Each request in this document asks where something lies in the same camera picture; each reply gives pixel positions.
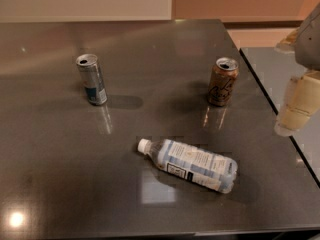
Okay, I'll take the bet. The silver blue slim can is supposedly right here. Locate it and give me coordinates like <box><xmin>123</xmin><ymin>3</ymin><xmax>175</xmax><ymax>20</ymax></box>
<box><xmin>76</xmin><ymin>54</ymin><xmax>107</xmax><ymax>106</ymax></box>

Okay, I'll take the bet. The clear blue plastic bottle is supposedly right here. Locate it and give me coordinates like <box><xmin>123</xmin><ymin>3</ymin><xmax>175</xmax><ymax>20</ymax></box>
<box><xmin>138</xmin><ymin>139</ymin><xmax>238</xmax><ymax>194</ymax></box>

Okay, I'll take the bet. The orange soda can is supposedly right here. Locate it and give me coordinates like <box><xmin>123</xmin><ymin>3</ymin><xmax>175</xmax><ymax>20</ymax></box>
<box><xmin>207</xmin><ymin>57</ymin><xmax>239</xmax><ymax>107</ymax></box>

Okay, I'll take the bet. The grey side table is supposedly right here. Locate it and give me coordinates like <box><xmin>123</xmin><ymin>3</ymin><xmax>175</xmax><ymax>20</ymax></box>
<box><xmin>239</xmin><ymin>46</ymin><xmax>320</xmax><ymax>186</ymax></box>

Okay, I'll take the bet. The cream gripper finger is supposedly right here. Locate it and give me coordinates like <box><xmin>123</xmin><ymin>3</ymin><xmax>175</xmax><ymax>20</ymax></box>
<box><xmin>275</xmin><ymin>29</ymin><xmax>298</xmax><ymax>54</ymax></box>
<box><xmin>274</xmin><ymin>70</ymin><xmax>320</xmax><ymax>137</ymax></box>

